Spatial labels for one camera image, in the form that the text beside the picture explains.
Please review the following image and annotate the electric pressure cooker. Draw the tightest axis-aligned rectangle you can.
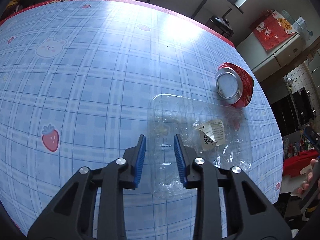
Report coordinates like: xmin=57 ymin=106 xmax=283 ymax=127
xmin=206 ymin=15 xmax=234 ymax=38

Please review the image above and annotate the black stove and oven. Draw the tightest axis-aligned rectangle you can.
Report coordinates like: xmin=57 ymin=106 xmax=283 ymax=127
xmin=271 ymin=87 xmax=315 ymax=137

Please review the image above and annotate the crushed red soda can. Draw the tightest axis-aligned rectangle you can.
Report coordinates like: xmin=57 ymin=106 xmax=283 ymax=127
xmin=215 ymin=62 xmax=254 ymax=108

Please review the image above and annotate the blue plaid tablecloth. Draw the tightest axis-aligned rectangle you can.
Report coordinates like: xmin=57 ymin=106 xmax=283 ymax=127
xmin=0 ymin=0 xmax=285 ymax=240

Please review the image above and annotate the white refrigerator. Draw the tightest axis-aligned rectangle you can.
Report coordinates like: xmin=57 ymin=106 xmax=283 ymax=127
xmin=236 ymin=33 xmax=305 ymax=82

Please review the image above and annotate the person's right hand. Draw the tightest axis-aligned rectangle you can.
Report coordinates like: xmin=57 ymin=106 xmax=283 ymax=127
xmin=298 ymin=159 xmax=318 ymax=195

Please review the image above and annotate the yellow snack bags pile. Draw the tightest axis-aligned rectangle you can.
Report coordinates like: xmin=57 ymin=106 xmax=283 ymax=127
xmin=1 ymin=0 xmax=23 ymax=20

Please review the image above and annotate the red cloth on refrigerator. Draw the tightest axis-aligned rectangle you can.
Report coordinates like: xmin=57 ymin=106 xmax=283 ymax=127
xmin=249 ymin=10 xmax=297 ymax=51

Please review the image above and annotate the clear plastic clamshell container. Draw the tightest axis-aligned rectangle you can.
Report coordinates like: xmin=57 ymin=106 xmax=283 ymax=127
xmin=147 ymin=94 xmax=252 ymax=199

